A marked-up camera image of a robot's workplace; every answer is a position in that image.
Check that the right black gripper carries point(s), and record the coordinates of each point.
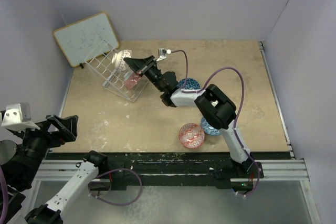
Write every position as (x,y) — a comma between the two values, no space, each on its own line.
(138,64)

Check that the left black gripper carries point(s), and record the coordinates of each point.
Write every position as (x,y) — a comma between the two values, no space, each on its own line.
(67,125)

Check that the pink red patterned bowl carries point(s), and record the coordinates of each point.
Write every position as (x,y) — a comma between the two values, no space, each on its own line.
(132,81)

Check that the brown white patterned bowl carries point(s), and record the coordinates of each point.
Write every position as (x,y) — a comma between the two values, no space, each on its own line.
(118,60)

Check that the dark blue triangle bowl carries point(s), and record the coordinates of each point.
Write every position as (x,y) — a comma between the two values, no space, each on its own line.
(189,84)

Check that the red white patterned bowl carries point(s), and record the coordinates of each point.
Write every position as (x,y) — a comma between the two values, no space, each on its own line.
(191,135)

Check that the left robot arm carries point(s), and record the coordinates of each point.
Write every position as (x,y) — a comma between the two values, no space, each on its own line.
(35,190)

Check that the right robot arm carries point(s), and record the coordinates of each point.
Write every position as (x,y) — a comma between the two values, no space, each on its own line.
(215,106)

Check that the blue white floral bowl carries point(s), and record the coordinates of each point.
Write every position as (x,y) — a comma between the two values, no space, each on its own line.
(208,129)

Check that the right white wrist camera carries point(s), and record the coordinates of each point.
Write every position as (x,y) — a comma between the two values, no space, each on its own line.
(162,53)

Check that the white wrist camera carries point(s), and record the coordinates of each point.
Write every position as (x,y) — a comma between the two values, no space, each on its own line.
(162,53)
(17,117)

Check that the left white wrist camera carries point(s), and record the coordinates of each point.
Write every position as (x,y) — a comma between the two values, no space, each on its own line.
(17,117)

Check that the white wire dish rack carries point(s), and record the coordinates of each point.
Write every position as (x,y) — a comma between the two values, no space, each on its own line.
(99,62)

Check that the whiteboard with wooden frame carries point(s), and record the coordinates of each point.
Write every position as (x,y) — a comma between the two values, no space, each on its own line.
(86,39)

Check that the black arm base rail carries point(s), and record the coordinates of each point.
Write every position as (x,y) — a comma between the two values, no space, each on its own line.
(212,169)

